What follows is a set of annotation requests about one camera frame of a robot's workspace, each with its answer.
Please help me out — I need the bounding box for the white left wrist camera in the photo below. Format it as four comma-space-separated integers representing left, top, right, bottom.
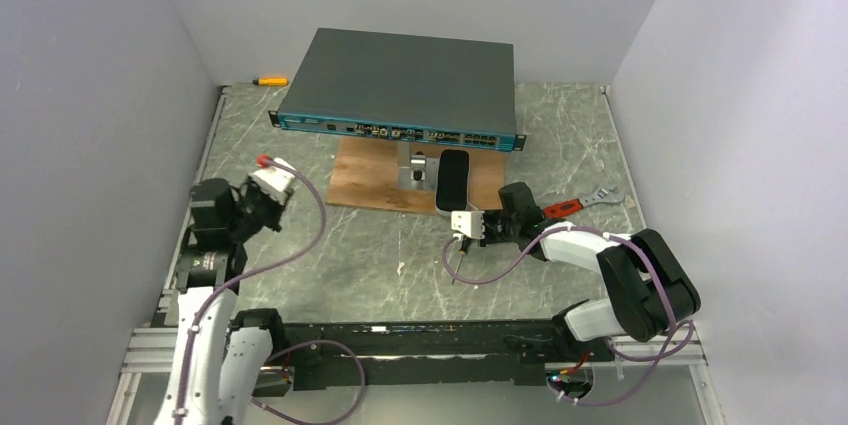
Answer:
248, 155, 296, 200

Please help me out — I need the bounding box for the brown plywood board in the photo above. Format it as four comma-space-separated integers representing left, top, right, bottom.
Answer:
325, 137, 508, 215

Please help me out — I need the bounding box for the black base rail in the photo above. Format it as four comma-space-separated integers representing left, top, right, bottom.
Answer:
257, 318, 613, 396

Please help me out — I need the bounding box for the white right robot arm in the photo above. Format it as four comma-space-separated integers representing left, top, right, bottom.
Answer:
481, 182, 701, 343

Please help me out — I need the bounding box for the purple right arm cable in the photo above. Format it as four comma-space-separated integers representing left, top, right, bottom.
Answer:
441, 224, 696, 408

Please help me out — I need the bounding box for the black umbrella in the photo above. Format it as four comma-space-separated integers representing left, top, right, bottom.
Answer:
435, 149, 470, 216

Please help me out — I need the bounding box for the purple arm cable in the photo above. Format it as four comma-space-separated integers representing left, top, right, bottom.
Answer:
441, 224, 696, 408
173, 155, 367, 425

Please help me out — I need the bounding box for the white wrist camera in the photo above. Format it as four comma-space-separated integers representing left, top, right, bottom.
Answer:
450, 210, 485, 240
248, 155, 296, 200

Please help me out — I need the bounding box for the aluminium frame profile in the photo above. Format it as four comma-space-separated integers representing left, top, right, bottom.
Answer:
106, 327, 726, 424

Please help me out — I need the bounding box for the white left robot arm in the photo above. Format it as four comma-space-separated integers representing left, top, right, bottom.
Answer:
154, 176, 291, 424

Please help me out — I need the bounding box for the metal stand bracket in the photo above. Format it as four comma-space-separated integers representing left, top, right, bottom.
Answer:
396, 141, 439, 192

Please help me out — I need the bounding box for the teal network switch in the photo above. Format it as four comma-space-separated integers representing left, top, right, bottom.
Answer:
268, 28, 526, 153

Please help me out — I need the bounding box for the yellow black screwdriver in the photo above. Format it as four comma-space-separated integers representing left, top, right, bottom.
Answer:
451, 237, 473, 285

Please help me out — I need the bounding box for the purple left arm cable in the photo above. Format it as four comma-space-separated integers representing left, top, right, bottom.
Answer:
173, 155, 367, 425

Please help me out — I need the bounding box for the red handled adjustable wrench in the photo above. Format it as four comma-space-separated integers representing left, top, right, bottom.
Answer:
543, 185, 624, 218

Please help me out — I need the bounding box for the yellow utility knife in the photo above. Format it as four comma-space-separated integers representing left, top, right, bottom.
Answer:
252, 77, 289, 87

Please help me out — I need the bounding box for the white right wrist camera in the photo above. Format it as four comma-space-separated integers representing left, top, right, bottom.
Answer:
450, 210, 485, 240

